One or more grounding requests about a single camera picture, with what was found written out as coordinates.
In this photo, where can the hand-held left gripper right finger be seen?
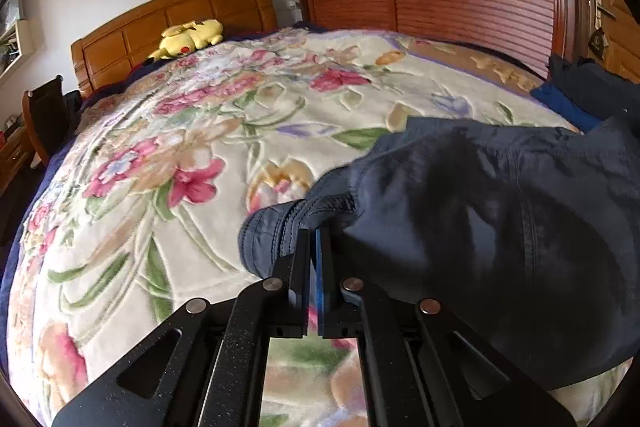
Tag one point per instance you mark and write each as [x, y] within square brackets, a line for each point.
[317, 279]

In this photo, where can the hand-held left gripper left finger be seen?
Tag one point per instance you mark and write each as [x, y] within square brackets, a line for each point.
[300, 277]

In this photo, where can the dark navy jacket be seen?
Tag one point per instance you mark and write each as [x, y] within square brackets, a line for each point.
[475, 232]

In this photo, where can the dark folded clothes pile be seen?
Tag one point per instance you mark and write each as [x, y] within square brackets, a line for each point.
[600, 82]

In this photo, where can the floral blanket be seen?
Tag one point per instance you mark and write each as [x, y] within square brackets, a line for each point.
[200, 132]

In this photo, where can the yellow plush toy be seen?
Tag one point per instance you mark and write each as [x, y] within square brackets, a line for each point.
[187, 38]

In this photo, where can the wooden bed headboard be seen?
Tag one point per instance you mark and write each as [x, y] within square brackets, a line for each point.
[150, 22]

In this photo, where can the wooden chair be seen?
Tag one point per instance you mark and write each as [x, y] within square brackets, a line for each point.
[50, 117]

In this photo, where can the blue folded cloth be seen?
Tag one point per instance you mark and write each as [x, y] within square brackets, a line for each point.
[562, 104]

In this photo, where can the wooden desk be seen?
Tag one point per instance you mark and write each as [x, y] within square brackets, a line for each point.
[12, 157]

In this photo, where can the dark hanging door ornament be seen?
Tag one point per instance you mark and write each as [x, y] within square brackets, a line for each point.
[597, 43]

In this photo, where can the wooden door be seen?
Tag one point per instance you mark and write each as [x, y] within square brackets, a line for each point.
[620, 32]

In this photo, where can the white wall socket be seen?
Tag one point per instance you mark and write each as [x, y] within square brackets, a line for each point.
[292, 4]

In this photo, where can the white wall shelf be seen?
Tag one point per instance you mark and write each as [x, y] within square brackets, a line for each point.
[20, 42]

